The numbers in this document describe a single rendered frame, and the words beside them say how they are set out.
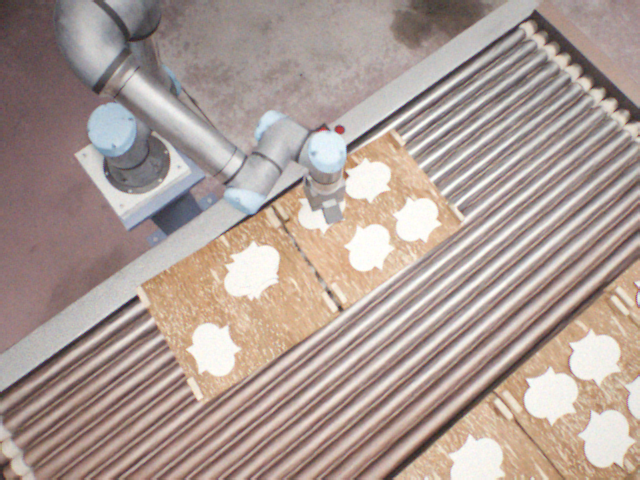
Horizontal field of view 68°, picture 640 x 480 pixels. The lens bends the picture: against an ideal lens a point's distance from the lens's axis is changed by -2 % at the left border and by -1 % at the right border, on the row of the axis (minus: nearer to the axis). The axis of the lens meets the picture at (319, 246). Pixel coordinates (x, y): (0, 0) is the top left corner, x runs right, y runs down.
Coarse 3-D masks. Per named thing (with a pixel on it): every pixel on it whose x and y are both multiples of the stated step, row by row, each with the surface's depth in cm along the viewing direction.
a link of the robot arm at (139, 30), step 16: (96, 0) 76; (112, 0) 77; (128, 0) 78; (144, 0) 81; (160, 0) 85; (112, 16) 77; (128, 16) 79; (144, 16) 83; (160, 16) 91; (128, 32) 81; (144, 32) 88; (128, 48) 94; (144, 48) 95; (144, 64) 100; (160, 64) 107; (160, 80) 112; (176, 80) 122
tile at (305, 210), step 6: (306, 198) 130; (306, 204) 130; (342, 204) 130; (300, 210) 129; (306, 210) 130; (318, 210) 130; (342, 210) 130; (300, 216) 129; (306, 216) 129; (312, 216) 129; (318, 216) 129; (300, 222) 129; (306, 222) 129; (312, 222) 129; (318, 222) 129; (324, 222) 129; (312, 228) 128; (324, 228) 128
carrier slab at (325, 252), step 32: (352, 160) 135; (384, 160) 135; (384, 192) 132; (416, 192) 133; (288, 224) 129; (352, 224) 130; (384, 224) 130; (448, 224) 130; (320, 256) 127; (416, 256) 128; (352, 288) 125
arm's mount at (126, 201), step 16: (160, 144) 137; (80, 160) 135; (96, 160) 135; (176, 160) 137; (96, 176) 134; (112, 176) 134; (160, 176) 135; (176, 176) 136; (112, 192) 133; (128, 192) 133; (144, 192) 134; (160, 192) 137; (128, 208) 132
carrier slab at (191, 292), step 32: (256, 224) 129; (192, 256) 126; (224, 256) 126; (288, 256) 127; (160, 288) 124; (192, 288) 124; (224, 288) 124; (288, 288) 125; (320, 288) 125; (160, 320) 122; (192, 320) 122; (224, 320) 122; (256, 320) 122; (288, 320) 123; (320, 320) 123; (256, 352) 120; (224, 384) 118
